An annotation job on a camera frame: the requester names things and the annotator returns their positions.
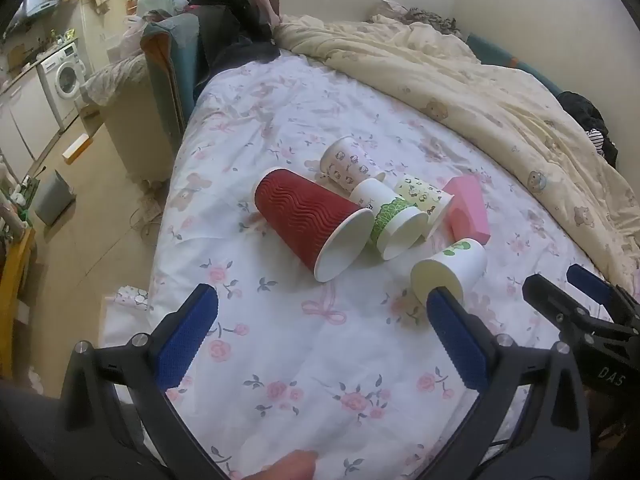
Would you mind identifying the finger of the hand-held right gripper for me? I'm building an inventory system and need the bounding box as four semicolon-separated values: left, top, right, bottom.
567;263;640;327
522;273;592;334

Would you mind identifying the dark clothes pile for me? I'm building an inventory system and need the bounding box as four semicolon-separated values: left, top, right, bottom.
187;0;282;102

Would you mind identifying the white floral bed sheet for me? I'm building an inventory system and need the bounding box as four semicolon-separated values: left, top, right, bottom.
102;52;626;480

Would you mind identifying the red ribbed paper cup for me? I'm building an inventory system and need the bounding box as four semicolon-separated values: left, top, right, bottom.
254;167;376;283

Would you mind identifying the patterned pillow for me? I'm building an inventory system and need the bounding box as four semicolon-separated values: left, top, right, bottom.
370;0;458;35

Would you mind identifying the yellow and white box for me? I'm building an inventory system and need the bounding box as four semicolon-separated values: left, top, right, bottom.
62;135;94;165

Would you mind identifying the pale yellow panda print cup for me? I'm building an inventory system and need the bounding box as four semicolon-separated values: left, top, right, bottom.
393;174;455;241

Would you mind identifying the white cartoon-face print cup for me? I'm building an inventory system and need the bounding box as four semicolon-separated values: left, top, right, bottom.
320;136;387;194

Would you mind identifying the grey trash bin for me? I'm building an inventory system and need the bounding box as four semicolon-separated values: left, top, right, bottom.
34;170;77;226

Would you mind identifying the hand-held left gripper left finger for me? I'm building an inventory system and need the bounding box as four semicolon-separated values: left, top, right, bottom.
56;283;222;480

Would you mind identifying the beige bear print quilt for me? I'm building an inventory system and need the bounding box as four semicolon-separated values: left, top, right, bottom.
272;12;640;291

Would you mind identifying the yellow wooden stool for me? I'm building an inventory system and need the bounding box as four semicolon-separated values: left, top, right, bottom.
0;225;37;332

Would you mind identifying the patterned wrapped packet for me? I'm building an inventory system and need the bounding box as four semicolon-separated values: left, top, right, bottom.
114;284;151;312

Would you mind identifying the white washing machine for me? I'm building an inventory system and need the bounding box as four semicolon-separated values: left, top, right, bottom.
37;42;94;132

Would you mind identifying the white cup green leaf band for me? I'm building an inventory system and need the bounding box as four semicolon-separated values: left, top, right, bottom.
349;178;429;261

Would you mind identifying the black garment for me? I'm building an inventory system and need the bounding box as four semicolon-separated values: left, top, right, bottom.
557;91;619;167

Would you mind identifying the white kitchen cabinet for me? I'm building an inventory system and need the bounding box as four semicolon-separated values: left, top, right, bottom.
0;65;64;177

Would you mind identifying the floral blanket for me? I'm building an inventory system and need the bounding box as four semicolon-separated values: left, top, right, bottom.
81;52;151;107

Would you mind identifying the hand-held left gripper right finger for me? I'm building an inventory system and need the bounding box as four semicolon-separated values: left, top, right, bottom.
425;287;592;480

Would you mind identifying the pink box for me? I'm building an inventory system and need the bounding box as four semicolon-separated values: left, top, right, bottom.
442;176;491;244

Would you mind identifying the white cup green clover print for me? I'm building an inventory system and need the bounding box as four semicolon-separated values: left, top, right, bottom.
411;238;488;307

